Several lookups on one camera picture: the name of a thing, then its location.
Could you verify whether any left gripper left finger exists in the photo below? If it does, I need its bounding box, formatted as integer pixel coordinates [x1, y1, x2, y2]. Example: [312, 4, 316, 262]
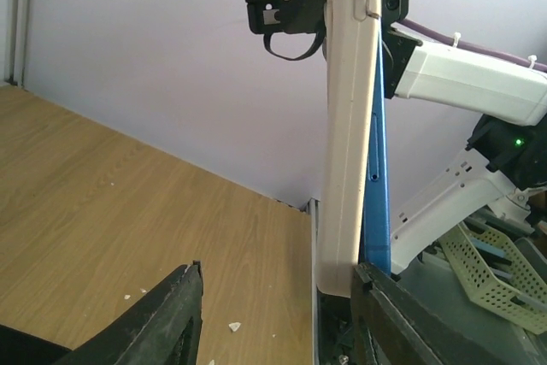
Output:
[58, 261, 203, 364]

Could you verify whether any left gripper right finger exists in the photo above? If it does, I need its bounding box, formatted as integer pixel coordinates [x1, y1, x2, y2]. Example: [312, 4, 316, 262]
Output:
[350, 262, 505, 365]

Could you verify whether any white phone face down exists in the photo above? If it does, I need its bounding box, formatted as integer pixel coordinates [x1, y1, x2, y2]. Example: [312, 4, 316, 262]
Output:
[316, 0, 382, 297]

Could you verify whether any blue smartphone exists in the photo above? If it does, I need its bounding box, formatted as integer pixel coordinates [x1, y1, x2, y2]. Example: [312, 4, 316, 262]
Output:
[361, 39, 391, 275]

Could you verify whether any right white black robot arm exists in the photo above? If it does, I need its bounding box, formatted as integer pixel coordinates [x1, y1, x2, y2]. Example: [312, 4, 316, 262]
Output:
[245, 0, 546, 291]

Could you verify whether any green perforated basket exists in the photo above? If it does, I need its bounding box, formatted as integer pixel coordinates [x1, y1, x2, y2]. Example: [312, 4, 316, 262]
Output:
[439, 222, 546, 335]

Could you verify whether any right aluminium corner post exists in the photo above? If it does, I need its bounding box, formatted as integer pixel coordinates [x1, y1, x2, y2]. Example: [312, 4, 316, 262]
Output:
[307, 198, 321, 365]

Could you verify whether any aluminium corner post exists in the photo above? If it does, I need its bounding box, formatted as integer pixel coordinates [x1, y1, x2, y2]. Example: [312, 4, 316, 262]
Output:
[307, 198, 321, 365]
[1, 0, 31, 87]

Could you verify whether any left aluminium corner post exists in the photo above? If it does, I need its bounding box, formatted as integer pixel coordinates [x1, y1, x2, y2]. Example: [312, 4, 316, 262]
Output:
[1, 0, 31, 87]

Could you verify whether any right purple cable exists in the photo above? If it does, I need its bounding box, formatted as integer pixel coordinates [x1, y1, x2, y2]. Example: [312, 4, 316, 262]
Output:
[397, 17, 547, 72]

